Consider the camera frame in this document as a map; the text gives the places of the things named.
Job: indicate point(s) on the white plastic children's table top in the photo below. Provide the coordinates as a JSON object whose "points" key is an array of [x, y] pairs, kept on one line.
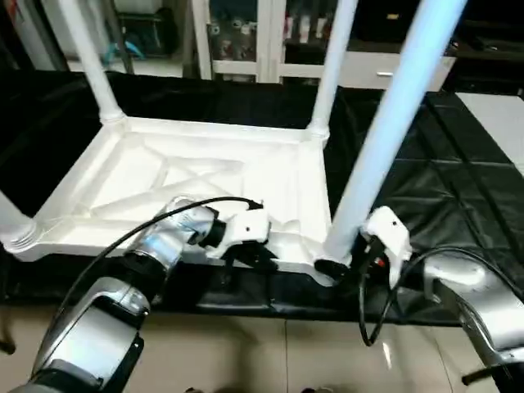
{"points": [[131, 164]]}

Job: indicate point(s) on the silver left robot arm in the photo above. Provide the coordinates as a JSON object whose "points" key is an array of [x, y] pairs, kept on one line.
{"points": [[172, 233]]}

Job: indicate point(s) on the black plastic work mat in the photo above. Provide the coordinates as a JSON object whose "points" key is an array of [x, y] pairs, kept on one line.
{"points": [[458, 188]]}

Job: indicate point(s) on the dark right robot foot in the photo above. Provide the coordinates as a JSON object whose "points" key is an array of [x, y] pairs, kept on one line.
{"points": [[319, 390]]}

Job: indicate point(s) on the black metal table leg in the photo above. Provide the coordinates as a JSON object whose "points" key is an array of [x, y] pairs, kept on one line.
{"points": [[477, 376], [6, 342]]}

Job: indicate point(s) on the white side table board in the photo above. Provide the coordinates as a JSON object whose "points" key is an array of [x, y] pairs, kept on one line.
{"points": [[499, 131]]}

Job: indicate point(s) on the white low drawer unit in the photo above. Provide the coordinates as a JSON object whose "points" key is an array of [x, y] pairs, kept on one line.
{"points": [[368, 70]]}

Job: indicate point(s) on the white glass door cabinet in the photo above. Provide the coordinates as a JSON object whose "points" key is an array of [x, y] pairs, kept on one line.
{"points": [[270, 41]]}

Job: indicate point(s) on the teal plastic object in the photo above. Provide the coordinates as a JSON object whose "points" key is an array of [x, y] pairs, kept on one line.
{"points": [[131, 49]]}

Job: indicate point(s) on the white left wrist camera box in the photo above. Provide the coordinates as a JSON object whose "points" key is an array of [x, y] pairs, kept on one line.
{"points": [[246, 228]]}

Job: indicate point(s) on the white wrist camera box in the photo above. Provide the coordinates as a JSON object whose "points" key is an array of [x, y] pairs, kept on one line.
{"points": [[246, 228], [385, 233]]}

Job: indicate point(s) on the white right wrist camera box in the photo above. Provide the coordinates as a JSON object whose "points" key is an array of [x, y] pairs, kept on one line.
{"points": [[385, 233]]}

